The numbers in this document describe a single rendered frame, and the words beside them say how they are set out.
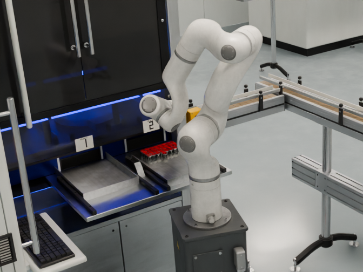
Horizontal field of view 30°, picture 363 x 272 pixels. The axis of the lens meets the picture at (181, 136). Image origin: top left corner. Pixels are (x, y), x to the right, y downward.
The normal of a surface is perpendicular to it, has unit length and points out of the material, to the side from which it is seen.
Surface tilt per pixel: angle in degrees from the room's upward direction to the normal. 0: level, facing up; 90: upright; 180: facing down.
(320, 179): 90
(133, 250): 90
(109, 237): 90
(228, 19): 90
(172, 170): 0
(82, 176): 0
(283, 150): 0
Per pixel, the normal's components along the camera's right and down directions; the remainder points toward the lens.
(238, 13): 0.51, 0.29
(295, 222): -0.07, -0.92
